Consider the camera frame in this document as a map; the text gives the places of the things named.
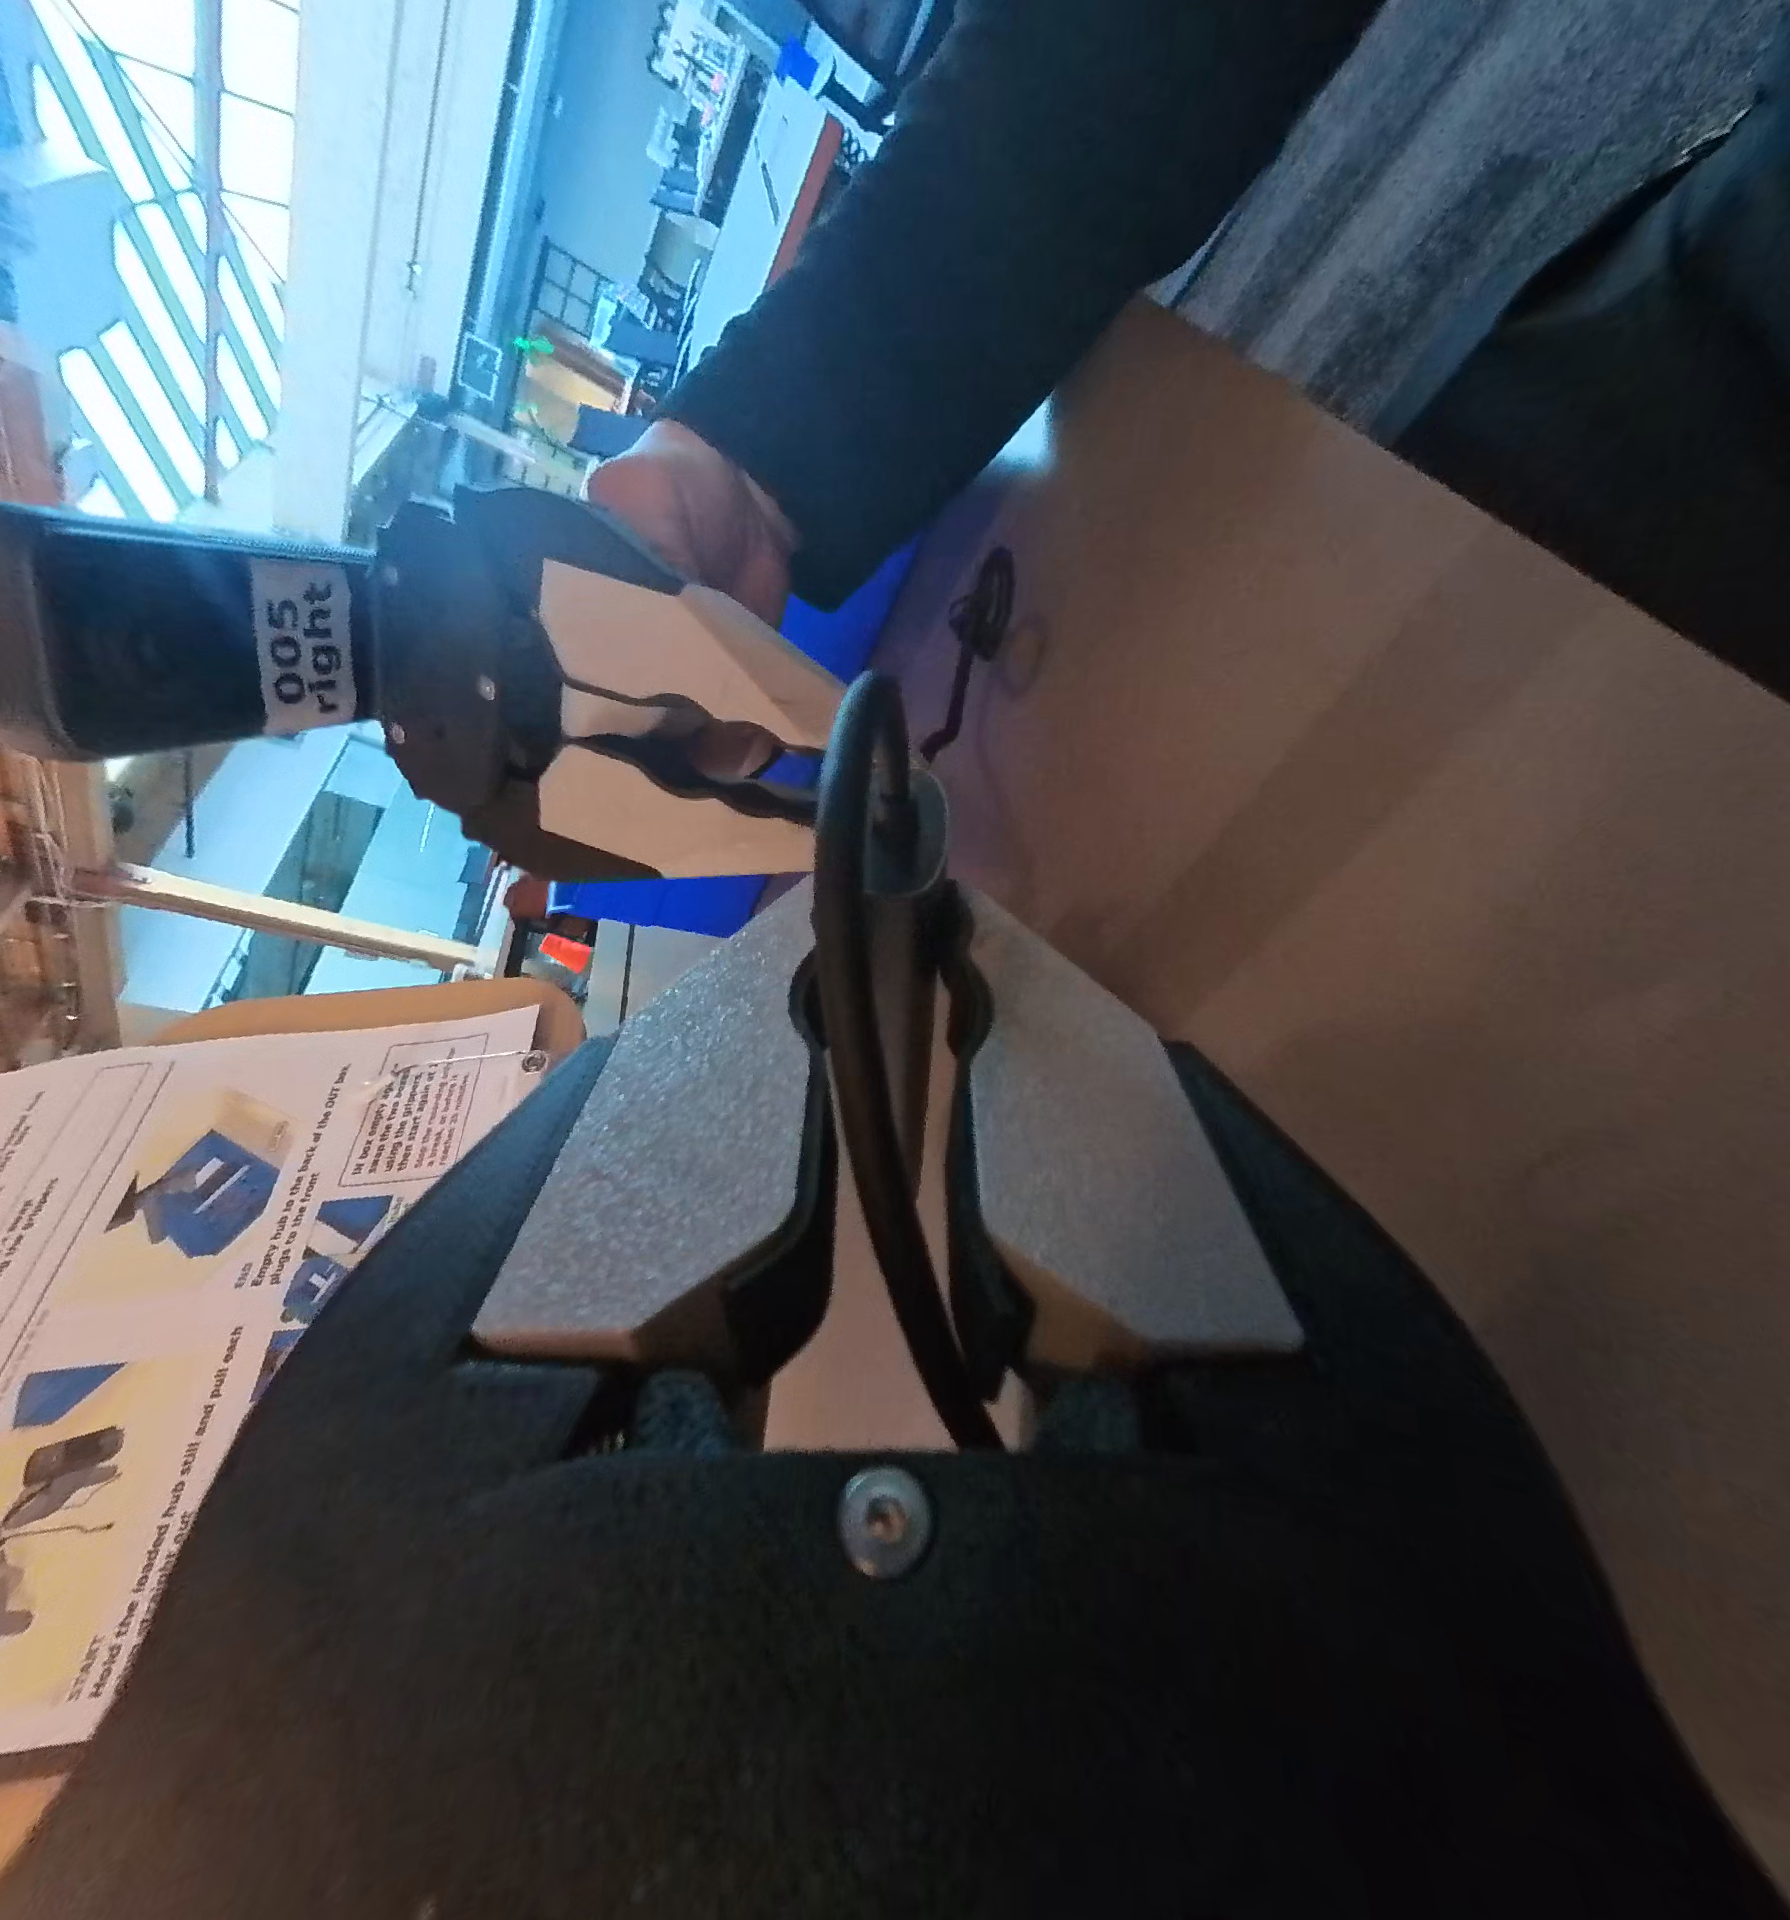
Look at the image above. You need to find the instruction sheet on board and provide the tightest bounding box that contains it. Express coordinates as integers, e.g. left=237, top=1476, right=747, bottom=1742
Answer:
left=0, top=982, right=585, bottom=1794

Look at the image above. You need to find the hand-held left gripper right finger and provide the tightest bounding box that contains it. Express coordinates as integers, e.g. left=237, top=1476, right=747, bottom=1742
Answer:
left=944, top=885, right=1306, bottom=1373

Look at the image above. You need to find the person's right forearm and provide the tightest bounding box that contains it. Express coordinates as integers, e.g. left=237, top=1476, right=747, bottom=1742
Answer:
left=664, top=0, right=1377, bottom=609

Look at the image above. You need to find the blue plastic bin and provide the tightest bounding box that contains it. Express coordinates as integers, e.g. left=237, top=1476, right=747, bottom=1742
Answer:
left=507, top=545, right=918, bottom=939

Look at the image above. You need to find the orange plug usb cable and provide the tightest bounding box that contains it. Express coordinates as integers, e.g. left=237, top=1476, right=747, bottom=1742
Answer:
left=918, top=544, right=1021, bottom=765

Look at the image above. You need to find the person's right hand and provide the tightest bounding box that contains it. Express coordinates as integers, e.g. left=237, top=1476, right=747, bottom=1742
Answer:
left=587, top=420, right=802, bottom=635

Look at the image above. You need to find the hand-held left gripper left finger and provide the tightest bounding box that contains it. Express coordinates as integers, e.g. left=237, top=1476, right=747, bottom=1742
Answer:
left=472, top=884, right=841, bottom=1388

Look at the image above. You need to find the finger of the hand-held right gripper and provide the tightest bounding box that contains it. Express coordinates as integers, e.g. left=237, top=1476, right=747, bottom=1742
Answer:
left=533, top=733, right=827, bottom=884
left=535, top=557, right=848, bottom=753

